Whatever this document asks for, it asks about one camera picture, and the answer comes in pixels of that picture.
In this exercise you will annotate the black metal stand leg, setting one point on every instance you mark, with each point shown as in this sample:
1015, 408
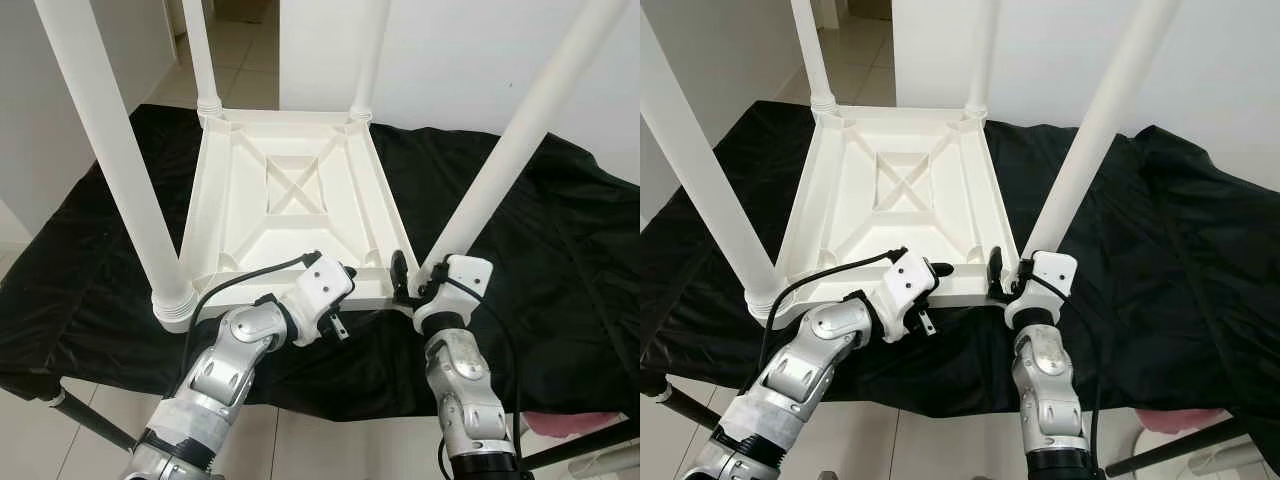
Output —
690, 405
1190, 447
95, 420
585, 445

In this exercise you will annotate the black cloth cover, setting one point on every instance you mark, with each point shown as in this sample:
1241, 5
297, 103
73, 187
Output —
570, 280
1190, 280

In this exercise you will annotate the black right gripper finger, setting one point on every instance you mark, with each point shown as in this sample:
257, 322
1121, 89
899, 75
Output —
995, 270
399, 272

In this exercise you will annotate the pink cloth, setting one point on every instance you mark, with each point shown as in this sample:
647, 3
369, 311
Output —
1180, 420
560, 424

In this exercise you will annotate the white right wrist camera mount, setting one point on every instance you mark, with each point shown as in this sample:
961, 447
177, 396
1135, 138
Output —
1058, 270
470, 272

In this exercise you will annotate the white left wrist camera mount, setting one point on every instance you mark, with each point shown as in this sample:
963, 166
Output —
325, 285
908, 282

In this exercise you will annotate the white door frame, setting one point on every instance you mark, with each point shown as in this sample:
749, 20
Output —
830, 12
174, 12

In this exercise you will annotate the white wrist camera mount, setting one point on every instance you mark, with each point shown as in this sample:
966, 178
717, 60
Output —
908, 282
1058, 270
470, 272
325, 285

